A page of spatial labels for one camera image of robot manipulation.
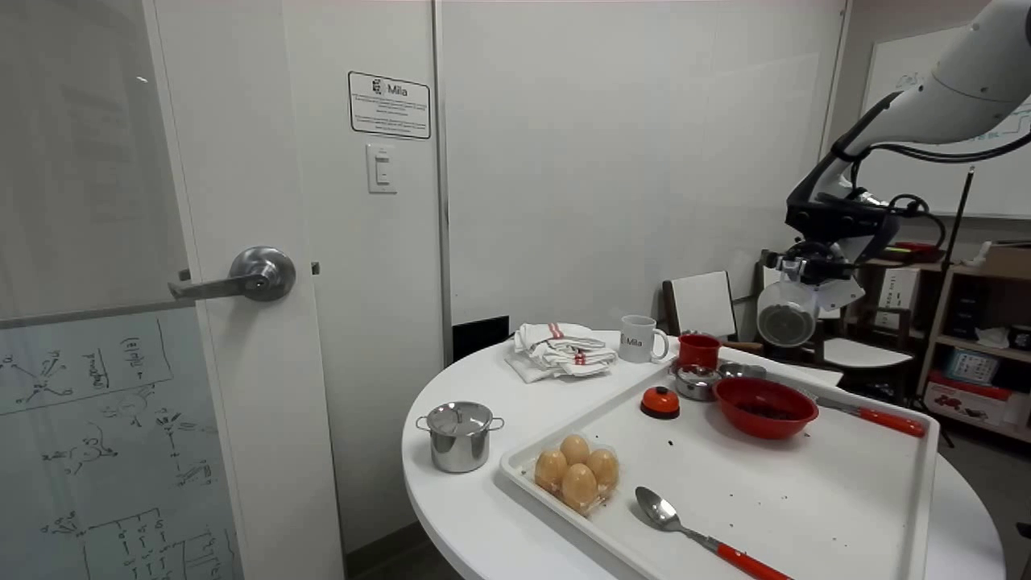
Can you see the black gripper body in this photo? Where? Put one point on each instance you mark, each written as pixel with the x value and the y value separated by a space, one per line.
pixel 833 220

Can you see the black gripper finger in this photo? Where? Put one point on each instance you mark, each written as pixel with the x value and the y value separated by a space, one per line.
pixel 839 262
pixel 801 262

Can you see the red bowl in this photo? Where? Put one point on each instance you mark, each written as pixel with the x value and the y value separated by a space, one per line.
pixel 752 424

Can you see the white round side table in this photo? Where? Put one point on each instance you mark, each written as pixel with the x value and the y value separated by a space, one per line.
pixel 865 352

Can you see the white panel black edge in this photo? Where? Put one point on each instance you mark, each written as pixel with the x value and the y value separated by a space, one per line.
pixel 702 304

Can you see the black thin pole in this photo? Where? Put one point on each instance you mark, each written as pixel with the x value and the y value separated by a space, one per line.
pixel 955 247

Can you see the red cup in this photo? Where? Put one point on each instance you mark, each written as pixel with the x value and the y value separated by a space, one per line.
pixel 696 350

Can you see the wooden shelf unit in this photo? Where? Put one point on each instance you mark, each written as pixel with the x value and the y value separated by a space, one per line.
pixel 1000 262

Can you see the clear glass mug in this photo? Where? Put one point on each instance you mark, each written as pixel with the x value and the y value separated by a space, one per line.
pixel 637 342

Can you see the red white box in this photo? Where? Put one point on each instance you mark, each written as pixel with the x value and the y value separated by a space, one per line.
pixel 968 406

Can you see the red dome black base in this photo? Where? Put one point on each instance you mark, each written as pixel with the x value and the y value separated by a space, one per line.
pixel 657 400

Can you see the white plastic tray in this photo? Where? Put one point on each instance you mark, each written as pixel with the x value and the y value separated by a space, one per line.
pixel 816 484

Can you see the tan egg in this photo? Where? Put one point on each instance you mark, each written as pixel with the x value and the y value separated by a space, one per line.
pixel 552 469
pixel 605 472
pixel 579 449
pixel 580 489

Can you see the clear plastic egg pack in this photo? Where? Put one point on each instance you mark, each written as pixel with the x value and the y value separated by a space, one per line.
pixel 579 472

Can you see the steel pot with lid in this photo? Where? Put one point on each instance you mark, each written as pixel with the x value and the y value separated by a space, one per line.
pixel 458 440

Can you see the white door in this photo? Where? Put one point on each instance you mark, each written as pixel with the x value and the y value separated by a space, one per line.
pixel 267 428

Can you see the glass panel marker drawings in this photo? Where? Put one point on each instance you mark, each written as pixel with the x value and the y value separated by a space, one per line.
pixel 108 452

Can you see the wall whiteboard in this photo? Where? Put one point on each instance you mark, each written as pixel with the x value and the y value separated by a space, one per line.
pixel 1000 182

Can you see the white light switch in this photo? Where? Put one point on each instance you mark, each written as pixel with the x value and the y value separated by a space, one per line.
pixel 380 168

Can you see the white wall sign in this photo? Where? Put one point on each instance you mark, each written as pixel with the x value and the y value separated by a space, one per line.
pixel 389 103

